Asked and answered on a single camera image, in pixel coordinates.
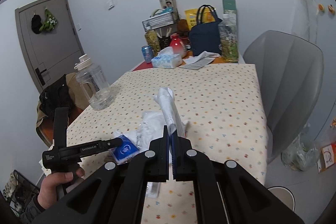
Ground blue tissue packet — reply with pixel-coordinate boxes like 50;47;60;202
110;135;139;164

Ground white plastic bag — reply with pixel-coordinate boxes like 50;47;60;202
113;111;166;152

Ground white paper wrapper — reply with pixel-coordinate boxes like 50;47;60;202
153;88;187;138

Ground beige trash bin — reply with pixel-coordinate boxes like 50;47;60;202
268;186;295;211

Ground person's left hand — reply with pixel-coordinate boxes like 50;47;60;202
37;172;74;210

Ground brown chair with clothes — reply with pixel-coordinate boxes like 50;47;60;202
36;73;89;147

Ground clear large water jug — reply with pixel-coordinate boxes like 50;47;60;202
74;54;114;111

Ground paper receipt on table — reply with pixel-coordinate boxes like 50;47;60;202
179;51;221;70

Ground blue white tissue box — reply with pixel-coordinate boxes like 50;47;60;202
151;47;183;69

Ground grey door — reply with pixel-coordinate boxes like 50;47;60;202
15;0;84;93

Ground clear plastic bag on floor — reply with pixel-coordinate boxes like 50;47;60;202
281;123;319;172

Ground blue soda can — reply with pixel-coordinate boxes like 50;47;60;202
141;45;154;64

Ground red white vase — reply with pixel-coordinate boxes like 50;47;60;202
170;34;187;58

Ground black utensil holder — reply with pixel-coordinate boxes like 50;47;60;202
158;36;171;50

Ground green tea bottle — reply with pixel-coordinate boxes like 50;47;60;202
145;30;161;57

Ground navy lunch bag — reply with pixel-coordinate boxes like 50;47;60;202
189;5;222;56

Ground clear plastic oil bottle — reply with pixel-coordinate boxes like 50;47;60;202
218;14;239;63

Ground green black hanging items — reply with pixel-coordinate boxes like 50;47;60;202
31;8;58;34

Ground orange white box on floor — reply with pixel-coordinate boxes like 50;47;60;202
317;143;336;173

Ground grey chair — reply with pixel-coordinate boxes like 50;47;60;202
243;30;324;162

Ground yellow snack bag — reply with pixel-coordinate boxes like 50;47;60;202
185;8;215;30

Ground green box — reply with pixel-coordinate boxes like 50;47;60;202
222;0;237;24

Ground white refrigerator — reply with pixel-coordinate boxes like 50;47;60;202
291;0;335;140

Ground wire basket rack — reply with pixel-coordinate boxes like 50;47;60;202
142;11;178;32

